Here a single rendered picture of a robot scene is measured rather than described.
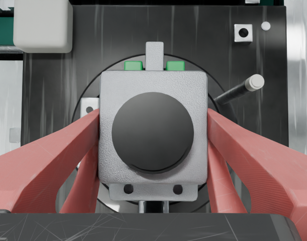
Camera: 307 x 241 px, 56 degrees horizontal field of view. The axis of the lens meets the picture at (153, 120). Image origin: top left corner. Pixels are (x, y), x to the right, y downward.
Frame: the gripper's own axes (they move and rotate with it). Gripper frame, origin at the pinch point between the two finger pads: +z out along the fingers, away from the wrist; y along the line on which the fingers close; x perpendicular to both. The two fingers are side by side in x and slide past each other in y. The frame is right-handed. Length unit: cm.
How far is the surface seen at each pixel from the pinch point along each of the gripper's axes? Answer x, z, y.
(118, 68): 2.9, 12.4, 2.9
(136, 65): 0.6, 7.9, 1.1
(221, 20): 0.4, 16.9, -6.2
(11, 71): 6.5, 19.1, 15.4
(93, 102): 4.4, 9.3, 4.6
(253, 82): -0.2, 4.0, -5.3
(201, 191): 10.8, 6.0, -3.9
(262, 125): 7.8, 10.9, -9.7
